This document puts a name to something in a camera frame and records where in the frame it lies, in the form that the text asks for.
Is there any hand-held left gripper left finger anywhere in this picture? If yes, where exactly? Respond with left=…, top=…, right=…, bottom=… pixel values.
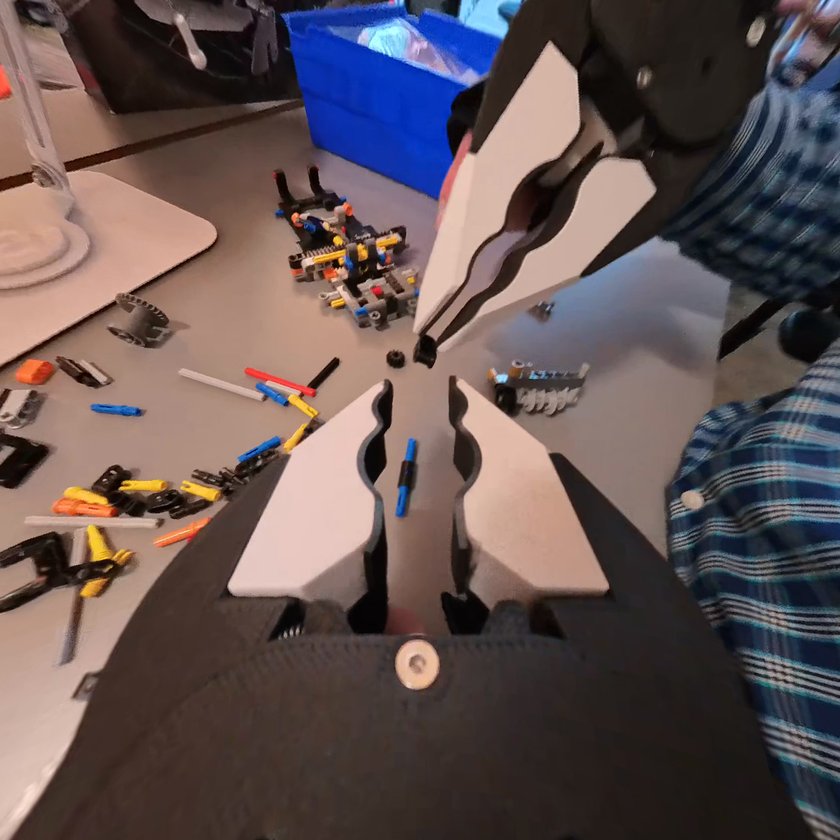
left=226, top=379, right=395, bottom=636

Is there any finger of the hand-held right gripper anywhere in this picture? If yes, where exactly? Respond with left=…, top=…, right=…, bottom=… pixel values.
left=430, top=141, right=658, bottom=355
left=412, top=41, right=605, bottom=339

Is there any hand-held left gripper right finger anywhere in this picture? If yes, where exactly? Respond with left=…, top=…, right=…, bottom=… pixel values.
left=440, top=376, right=611, bottom=636

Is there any blue pin with black bush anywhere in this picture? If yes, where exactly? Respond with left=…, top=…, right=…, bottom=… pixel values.
left=395, top=437, right=419, bottom=519

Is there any pile of lego pieces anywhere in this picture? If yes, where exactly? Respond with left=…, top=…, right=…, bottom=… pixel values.
left=0, top=381, right=326, bottom=667

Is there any person's right forearm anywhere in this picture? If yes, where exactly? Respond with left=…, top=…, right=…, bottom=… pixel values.
left=663, top=59, right=840, bottom=303

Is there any red lego axle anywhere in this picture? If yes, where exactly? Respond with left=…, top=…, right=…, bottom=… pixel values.
left=244, top=367, right=317, bottom=398

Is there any long grey lego axle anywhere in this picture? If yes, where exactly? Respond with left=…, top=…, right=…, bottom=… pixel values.
left=177, top=367, right=266, bottom=403

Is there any lego chassis assembly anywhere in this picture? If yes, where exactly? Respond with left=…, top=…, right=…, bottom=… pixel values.
left=272, top=165, right=421, bottom=329

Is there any light grey lego connector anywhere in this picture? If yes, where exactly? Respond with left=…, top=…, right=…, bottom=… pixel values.
left=0, top=388, right=47, bottom=429

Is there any person's right hand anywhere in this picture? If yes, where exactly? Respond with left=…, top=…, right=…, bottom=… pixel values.
left=436, top=134, right=473, bottom=229

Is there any grey worm gear beam assembly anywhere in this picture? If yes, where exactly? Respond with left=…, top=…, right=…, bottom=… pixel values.
left=487, top=360, right=592, bottom=419

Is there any filled plastic bag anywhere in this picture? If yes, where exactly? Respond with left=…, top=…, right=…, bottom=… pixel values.
left=357, top=13, right=490, bottom=86

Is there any blue plastic bin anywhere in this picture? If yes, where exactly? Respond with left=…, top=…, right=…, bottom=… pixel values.
left=283, top=7, right=503, bottom=201

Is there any person's plaid shirt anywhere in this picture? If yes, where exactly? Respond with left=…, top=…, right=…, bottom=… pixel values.
left=664, top=341, right=840, bottom=840

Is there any black office chair base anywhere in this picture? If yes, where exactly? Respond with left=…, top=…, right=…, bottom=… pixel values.
left=718, top=289, right=840, bottom=365

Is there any dark grey differential gear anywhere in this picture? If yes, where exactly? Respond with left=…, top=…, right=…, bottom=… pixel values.
left=106, top=292, right=173, bottom=347

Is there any black and grey connector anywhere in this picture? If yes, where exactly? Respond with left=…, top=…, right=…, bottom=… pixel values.
left=56, top=356, right=114, bottom=388

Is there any clear stand with round foot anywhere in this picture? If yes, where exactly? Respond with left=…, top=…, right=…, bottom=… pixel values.
left=0, top=0, right=91, bottom=291

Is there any dark cabinet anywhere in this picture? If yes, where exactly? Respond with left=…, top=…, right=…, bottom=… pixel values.
left=66, top=0, right=304, bottom=116

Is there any black lego frame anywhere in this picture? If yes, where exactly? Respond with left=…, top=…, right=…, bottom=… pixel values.
left=0, top=433, right=51, bottom=490

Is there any white rounded base plate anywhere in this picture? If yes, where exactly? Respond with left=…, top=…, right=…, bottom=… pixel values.
left=0, top=169, right=219, bottom=368

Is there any white handle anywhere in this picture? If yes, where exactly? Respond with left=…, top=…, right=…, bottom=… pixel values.
left=172, top=12, right=210, bottom=72

